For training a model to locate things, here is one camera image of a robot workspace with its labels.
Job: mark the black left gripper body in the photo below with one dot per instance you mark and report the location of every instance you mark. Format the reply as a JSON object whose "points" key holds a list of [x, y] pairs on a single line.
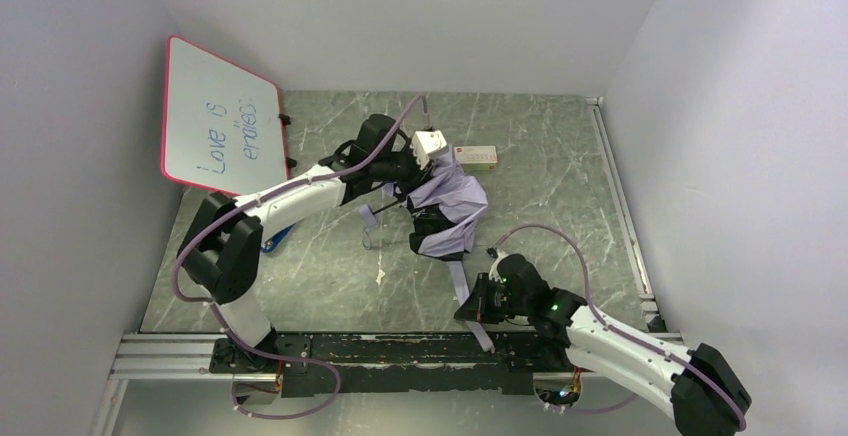
{"points": [[411, 172]]}

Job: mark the small white cardboard box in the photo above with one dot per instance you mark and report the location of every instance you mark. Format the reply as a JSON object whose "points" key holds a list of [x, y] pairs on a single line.
{"points": [[473, 158]]}

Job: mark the red framed whiteboard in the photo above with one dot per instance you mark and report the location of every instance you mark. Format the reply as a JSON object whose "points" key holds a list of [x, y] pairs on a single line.
{"points": [[221, 124]]}

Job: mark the blue whiteboard marker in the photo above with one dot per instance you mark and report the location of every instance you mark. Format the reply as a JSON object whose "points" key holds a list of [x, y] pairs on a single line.
{"points": [[270, 245]]}

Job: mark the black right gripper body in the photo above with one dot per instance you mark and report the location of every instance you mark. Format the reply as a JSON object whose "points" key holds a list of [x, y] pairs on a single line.
{"points": [[482, 299]]}

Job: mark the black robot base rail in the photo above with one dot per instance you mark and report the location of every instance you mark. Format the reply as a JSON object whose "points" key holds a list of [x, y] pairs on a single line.
{"points": [[320, 363]]}

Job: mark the aluminium frame rail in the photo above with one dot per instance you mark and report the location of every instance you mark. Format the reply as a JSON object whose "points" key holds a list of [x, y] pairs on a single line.
{"points": [[168, 356]]}

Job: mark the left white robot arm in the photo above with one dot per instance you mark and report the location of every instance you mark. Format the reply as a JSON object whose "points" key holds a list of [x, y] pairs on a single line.
{"points": [[221, 250]]}

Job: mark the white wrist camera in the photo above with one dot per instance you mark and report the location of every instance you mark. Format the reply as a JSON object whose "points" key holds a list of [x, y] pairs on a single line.
{"points": [[428, 145], [498, 255]]}

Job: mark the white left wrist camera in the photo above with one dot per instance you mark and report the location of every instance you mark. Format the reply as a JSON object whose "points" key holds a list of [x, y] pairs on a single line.
{"points": [[428, 145]]}

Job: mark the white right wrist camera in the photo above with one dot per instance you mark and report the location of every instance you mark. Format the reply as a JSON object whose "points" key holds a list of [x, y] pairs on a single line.
{"points": [[498, 255]]}

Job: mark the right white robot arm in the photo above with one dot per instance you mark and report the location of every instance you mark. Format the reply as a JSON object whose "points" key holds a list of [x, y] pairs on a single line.
{"points": [[696, 388]]}

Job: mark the light purple folding umbrella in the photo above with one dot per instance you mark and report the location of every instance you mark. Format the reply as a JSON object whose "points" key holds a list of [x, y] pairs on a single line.
{"points": [[446, 205]]}

